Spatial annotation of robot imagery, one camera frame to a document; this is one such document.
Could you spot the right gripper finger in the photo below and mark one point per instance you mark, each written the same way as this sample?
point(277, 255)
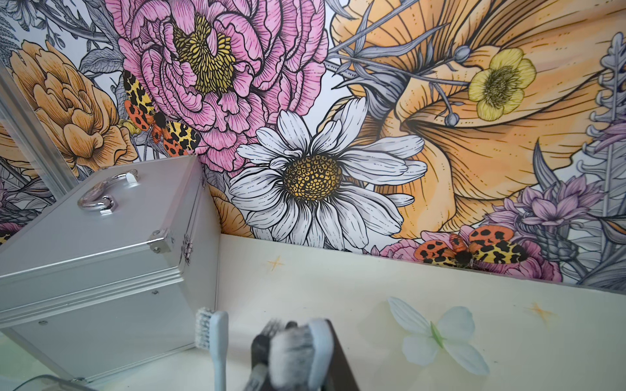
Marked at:
point(340, 376)

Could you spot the light blue toothbrush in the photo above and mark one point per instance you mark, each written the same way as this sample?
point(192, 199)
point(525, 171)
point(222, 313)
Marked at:
point(212, 335)

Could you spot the black toothbrush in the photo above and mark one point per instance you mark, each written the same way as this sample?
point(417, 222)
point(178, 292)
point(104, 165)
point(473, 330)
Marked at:
point(259, 379)

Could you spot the cream toothbrush holder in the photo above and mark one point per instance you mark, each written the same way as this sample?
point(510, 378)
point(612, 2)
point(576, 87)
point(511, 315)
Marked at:
point(51, 383)

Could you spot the silver pink metal case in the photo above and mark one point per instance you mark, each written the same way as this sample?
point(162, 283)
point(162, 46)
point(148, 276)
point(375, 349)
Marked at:
point(112, 276)

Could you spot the aluminium corner post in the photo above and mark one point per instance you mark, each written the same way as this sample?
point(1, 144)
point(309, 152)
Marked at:
point(27, 131)

